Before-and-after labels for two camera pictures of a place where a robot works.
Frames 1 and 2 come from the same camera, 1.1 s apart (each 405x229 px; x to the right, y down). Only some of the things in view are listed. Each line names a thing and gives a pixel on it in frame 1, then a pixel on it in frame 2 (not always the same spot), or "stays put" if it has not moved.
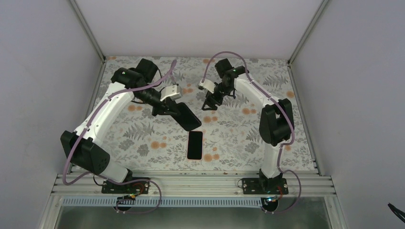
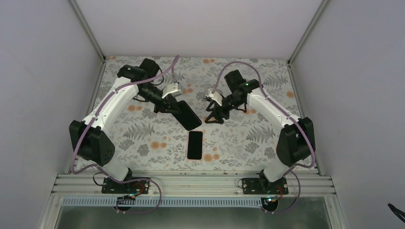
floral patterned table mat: x=229 y=140 stays put
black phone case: x=186 y=118 stays put
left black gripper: x=168 y=104 stays put
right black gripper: x=218 y=101 → x=217 y=110
